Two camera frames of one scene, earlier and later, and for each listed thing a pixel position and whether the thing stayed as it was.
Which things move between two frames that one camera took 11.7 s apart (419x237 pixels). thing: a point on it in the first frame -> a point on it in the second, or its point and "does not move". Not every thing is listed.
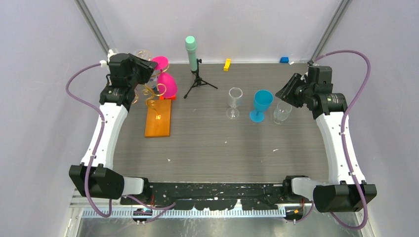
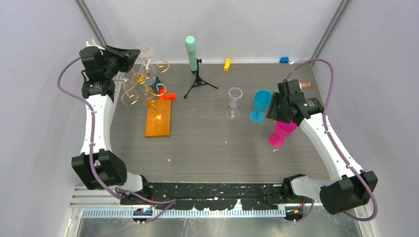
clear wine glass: x=234 y=101 does not move
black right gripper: x=286 y=94 -> x=272 y=113
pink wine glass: x=167 y=84 -> x=282 y=130
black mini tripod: x=198 y=81 does not move
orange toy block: x=161 y=97 does not move
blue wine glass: x=263 y=100 does not move
